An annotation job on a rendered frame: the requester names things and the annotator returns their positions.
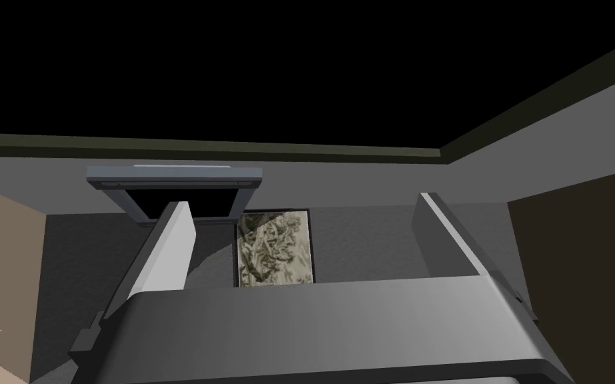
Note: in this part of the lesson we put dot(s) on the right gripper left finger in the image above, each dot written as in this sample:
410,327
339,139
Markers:
164,256

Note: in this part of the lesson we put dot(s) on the framed floral picture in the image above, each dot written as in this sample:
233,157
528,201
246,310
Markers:
275,248

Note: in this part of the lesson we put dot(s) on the grey framed window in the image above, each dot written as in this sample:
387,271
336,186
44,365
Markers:
174,178

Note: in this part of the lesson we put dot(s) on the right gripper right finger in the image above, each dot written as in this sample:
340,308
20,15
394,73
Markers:
449,240

